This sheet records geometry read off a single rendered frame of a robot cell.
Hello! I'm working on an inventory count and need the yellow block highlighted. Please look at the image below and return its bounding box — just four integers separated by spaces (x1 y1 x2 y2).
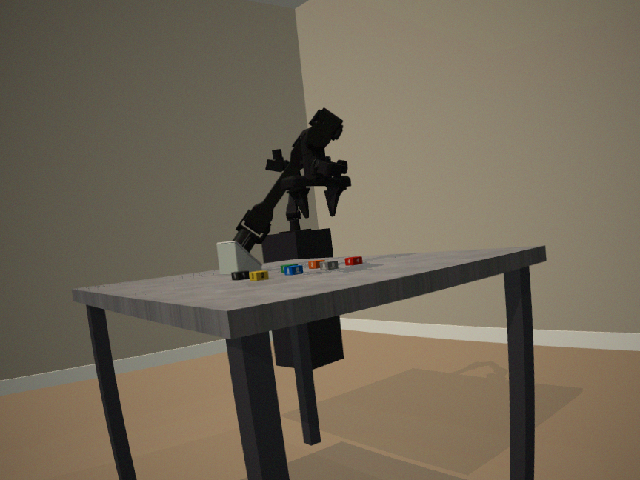
249 271 268 281

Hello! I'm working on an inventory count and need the blue block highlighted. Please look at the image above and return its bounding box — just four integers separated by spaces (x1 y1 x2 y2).
284 265 303 275

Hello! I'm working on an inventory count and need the red block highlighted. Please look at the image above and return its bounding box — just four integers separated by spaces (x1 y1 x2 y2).
345 256 363 265

